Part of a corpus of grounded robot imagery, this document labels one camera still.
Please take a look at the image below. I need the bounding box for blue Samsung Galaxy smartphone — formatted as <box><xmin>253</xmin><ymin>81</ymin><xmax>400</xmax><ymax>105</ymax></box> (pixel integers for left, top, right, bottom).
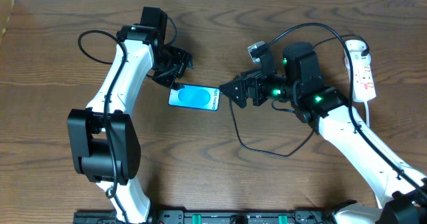
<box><xmin>168</xmin><ymin>84</ymin><xmax>220</xmax><ymax>111</ymax></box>

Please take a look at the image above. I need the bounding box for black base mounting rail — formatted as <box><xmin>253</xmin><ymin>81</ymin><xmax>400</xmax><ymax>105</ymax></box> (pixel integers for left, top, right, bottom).
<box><xmin>72</xmin><ymin>209</ymin><xmax>336</xmax><ymax>224</ymax></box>

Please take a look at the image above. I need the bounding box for white power strip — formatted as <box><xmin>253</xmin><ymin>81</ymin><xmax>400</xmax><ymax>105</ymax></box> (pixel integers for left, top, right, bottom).
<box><xmin>351</xmin><ymin>55</ymin><xmax>376</xmax><ymax>103</ymax></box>

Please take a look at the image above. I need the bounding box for white power strip cord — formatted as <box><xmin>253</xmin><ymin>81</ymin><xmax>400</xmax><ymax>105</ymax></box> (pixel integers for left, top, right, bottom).
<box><xmin>364</xmin><ymin>100</ymin><xmax>372</xmax><ymax>128</ymax></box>

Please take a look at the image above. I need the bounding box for black USB charging cable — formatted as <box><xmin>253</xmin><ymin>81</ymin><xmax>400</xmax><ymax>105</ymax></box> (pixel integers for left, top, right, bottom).
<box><xmin>228</xmin><ymin>33</ymin><xmax>370</xmax><ymax>158</ymax></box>

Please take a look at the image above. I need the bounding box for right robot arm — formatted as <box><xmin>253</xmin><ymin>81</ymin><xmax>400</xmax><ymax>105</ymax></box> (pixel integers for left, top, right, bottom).
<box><xmin>220</xmin><ymin>41</ymin><xmax>426</xmax><ymax>223</ymax></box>

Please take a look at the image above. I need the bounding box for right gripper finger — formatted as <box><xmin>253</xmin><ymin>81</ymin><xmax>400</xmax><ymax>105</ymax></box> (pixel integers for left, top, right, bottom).
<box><xmin>219</xmin><ymin>78</ymin><xmax>248</xmax><ymax>97</ymax></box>
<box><xmin>230</xmin><ymin>96</ymin><xmax>248</xmax><ymax>109</ymax></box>

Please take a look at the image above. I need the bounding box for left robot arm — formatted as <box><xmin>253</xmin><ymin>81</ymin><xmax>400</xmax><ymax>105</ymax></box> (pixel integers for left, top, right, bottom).
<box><xmin>67</xmin><ymin>7</ymin><xmax>193</xmax><ymax>223</ymax></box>

